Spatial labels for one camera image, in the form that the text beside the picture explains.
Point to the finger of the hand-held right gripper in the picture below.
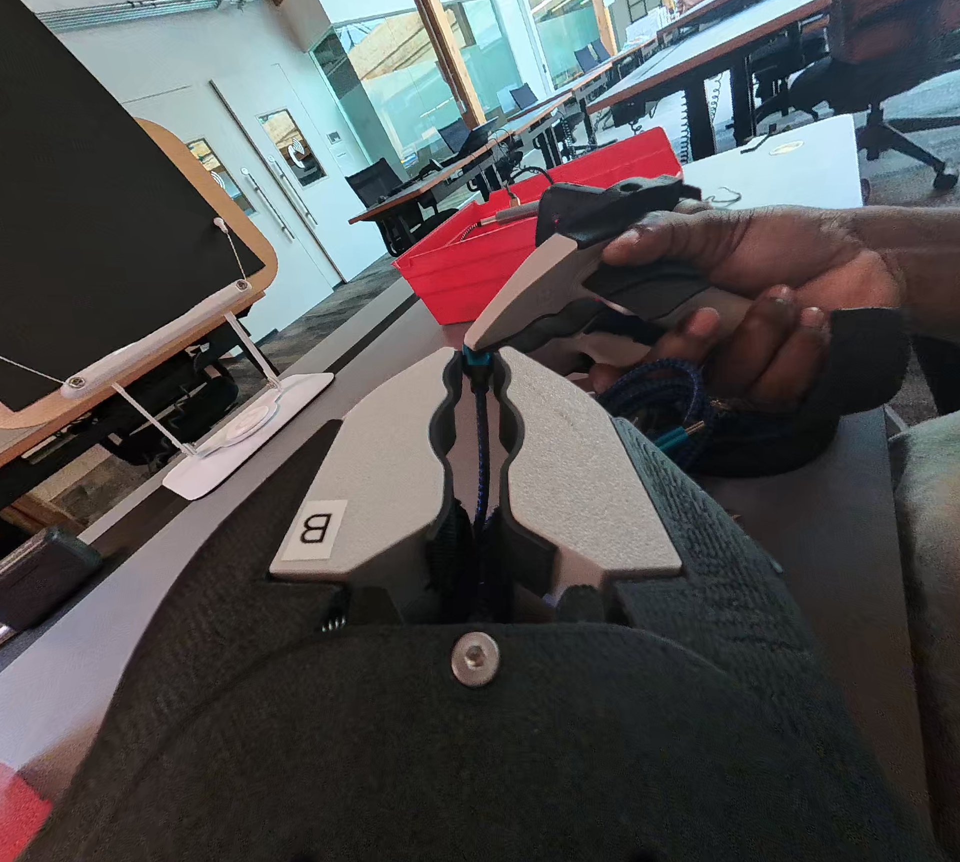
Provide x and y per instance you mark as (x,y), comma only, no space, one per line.
(525,292)
(562,331)

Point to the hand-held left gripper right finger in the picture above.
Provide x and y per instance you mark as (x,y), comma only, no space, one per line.
(585,487)

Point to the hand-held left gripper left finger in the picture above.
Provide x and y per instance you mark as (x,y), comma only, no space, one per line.
(375,464)

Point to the person's right hand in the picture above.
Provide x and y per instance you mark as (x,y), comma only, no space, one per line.
(787,254)

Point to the white stand with clear legs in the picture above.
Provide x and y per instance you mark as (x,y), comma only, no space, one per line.
(247,442)

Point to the black office chair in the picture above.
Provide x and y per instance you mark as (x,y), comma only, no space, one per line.
(885,14)
(375,183)
(202,389)

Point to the brass desk grommet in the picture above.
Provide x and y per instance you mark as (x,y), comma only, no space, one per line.
(785,146)

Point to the long grey desk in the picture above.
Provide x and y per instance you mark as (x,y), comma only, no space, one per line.
(712,44)

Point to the white door with window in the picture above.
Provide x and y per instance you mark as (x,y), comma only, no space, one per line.
(315,239)

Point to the dark grey small box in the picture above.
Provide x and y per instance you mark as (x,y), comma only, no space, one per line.
(45,577)

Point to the black panel with wooden frame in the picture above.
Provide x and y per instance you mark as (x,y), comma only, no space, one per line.
(90,202)

